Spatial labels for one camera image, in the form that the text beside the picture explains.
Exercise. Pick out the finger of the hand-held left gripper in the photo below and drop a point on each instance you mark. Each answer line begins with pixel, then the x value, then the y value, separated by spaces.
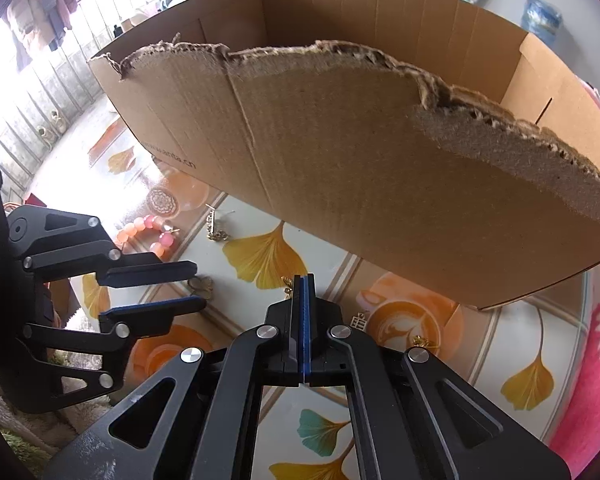
pixel 144 272
pixel 154 307

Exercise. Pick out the brown cardboard box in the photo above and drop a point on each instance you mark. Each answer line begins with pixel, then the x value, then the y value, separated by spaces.
pixel 355 160

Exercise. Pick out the leaf patterned tablecloth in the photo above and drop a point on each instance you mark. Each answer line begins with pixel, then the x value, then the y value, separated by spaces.
pixel 480 350

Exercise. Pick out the rectangular gold pendant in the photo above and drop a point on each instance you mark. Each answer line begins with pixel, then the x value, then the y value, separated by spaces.
pixel 358 321

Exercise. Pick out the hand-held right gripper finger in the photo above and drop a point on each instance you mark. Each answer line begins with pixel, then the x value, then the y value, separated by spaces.
pixel 307 320
pixel 295 330

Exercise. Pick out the hanging clothes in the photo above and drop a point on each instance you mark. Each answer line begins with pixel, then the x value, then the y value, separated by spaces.
pixel 44 0

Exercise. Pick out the metal window railing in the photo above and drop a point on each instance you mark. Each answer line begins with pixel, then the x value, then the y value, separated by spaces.
pixel 54 85

